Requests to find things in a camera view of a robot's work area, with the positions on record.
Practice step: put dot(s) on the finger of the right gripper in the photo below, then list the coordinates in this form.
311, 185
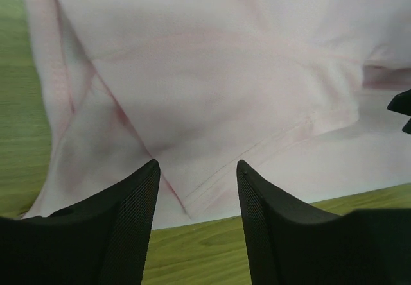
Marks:
407, 128
401, 103

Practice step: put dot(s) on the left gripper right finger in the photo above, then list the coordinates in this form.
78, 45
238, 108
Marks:
292, 242

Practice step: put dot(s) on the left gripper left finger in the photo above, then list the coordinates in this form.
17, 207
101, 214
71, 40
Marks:
101, 240

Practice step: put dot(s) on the pink t shirt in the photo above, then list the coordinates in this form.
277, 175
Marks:
297, 88

